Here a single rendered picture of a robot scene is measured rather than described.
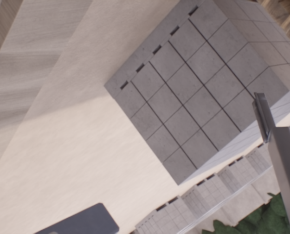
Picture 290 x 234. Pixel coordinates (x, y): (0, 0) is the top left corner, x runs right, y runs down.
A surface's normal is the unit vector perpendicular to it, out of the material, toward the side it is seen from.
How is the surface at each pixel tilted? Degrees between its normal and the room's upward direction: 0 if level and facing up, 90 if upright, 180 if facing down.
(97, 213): 90
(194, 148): 90
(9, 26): 90
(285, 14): 90
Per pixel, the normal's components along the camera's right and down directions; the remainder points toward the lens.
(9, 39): 0.58, 0.78
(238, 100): -0.54, 0.14
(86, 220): 0.58, -0.60
